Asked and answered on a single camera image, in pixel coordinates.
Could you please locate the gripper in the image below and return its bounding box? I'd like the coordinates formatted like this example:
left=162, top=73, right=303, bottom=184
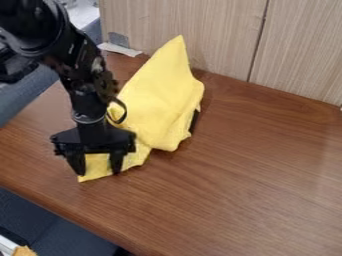
left=49, top=115, right=138, bottom=177

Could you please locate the yellow cloth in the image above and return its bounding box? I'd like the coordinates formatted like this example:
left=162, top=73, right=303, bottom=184
left=76, top=34, right=206, bottom=183

